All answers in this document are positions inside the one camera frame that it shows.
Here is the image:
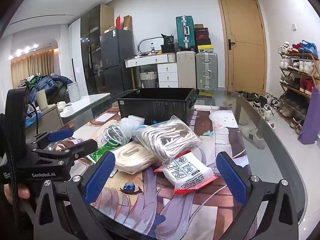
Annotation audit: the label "grey low cabinet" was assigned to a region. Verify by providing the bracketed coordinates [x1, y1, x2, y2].
[25, 104, 64, 140]

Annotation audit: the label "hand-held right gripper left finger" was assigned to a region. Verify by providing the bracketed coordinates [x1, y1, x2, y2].
[32, 152, 116, 240]

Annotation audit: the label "tall dark glass cabinet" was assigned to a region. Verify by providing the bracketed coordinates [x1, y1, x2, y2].
[80, 4, 114, 96]

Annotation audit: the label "printed desk mat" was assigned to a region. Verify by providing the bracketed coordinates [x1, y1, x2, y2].
[62, 105, 251, 233]

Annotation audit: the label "tall brown cardboard box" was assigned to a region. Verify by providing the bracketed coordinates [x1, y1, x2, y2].
[123, 15, 133, 31]

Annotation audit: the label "dark grey fridge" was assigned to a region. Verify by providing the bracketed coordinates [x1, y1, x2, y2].
[99, 29, 135, 93]

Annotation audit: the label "silver suitcase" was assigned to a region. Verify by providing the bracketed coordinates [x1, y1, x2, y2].
[196, 52, 218, 92]

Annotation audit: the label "wooden door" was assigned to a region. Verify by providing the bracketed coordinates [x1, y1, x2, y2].
[216, 0, 267, 95]

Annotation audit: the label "white cylindrical bin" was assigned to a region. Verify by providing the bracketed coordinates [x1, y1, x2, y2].
[67, 82, 81, 102]

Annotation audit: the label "teal suitcase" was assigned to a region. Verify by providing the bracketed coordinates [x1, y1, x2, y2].
[175, 16, 196, 51]

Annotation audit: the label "white marble side table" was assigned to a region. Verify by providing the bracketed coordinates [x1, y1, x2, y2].
[60, 93, 111, 118]

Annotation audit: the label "white cylindrical cup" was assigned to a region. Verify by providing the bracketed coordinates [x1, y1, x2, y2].
[36, 90, 49, 111]

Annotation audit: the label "wicker basket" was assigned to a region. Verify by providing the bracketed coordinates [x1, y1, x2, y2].
[139, 71, 158, 88]

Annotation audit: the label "blue puffer jacket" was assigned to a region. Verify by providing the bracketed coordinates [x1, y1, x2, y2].
[29, 75, 75, 98]

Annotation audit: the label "purple bag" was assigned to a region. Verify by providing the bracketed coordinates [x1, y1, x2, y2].
[297, 87, 320, 145]

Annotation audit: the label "single white sneaker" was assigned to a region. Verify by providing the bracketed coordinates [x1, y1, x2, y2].
[240, 126, 267, 149]

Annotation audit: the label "beige suitcase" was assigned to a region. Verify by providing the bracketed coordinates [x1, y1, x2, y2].
[176, 51, 197, 89]

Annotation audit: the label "red and white packet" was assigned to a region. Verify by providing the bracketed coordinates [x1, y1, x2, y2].
[154, 150, 218, 195]

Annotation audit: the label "black cardboard box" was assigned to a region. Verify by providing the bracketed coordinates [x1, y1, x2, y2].
[117, 88, 200, 127]

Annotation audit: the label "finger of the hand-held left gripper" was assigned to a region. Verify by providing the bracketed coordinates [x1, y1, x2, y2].
[32, 128, 74, 144]
[31, 139, 98, 161]

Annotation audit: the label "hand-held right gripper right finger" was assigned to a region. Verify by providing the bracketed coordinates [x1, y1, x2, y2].
[216, 152, 299, 240]

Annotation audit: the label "white cable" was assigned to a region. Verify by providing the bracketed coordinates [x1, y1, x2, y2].
[102, 121, 131, 146]

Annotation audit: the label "white foam wrap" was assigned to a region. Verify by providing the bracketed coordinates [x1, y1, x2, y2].
[119, 115, 146, 138]

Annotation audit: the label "person's left hand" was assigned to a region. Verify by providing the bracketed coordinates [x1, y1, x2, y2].
[4, 183, 38, 213]

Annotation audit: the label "cream rope bundle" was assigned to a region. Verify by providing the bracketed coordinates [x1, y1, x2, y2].
[114, 141, 163, 174]

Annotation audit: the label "bagged white rope bundle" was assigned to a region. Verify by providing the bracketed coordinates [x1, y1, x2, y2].
[132, 115, 203, 167]

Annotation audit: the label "beige curtains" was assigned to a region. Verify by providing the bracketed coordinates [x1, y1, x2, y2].
[10, 52, 54, 88]

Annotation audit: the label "green packet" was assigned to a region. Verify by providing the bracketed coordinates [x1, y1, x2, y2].
[86, 144, 125, 165]

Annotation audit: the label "scattered shoes pile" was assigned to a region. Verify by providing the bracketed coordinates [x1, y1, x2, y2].
[235, 91, 283, 121]

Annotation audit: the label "black bag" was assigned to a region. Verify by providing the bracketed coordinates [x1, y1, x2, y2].
[161, 33, 177, 54]

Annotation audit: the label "white dresser desk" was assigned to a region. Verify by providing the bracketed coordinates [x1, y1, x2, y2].
[124, 54, 179, 89]

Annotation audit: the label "wooden shoe rack with shoes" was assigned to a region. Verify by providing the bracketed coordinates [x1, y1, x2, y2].
[279, 40, 320, 133]

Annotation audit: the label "oval metal frame mirror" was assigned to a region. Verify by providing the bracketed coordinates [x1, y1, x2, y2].
[137, 37, 164, 54]

